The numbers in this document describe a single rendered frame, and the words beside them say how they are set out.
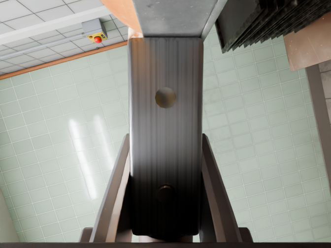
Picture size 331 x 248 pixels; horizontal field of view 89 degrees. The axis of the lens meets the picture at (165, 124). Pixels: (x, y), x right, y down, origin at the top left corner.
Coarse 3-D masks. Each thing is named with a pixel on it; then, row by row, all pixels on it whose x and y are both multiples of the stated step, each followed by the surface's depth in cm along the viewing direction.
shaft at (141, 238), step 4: (140, 236) 9; (144, 236) 8; (184, 236) 8; (188, 236) 8; (192, 236) 9; (140, 240) 9; (144, 240) 8; (148, 240) 8; (152, 240) 8; (156, 240) 8; (160, 240) 8; (164, 240) 8; (168, 240) 8; (172, 240) 8; (176, 240) 8; (180, 240) 8; (184, 240) 8; (188, 240) 8; (192, 240) 9
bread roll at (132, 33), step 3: (129, 27) 16; (129, 30) 16; (132, 30) 15; (129, 33) 16; (132, 33) 15; (135, 33) 15; (138, 33) 15; (141, 33) 14; (129, 36) 16; (132, 36) 15; (135, 36) 15; (138, 36) 15; (141, 36) 15
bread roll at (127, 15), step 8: (104, 0) 8; (112, 0) 7; (120, 0) 7; (128, 0) 7; (112, 8) 8; (120, 8) 8; (128, 8) 7; (120, 16) 8; (128, 16) 8; (136, 16) 8; (128, 24) 9; (136, 24) 8
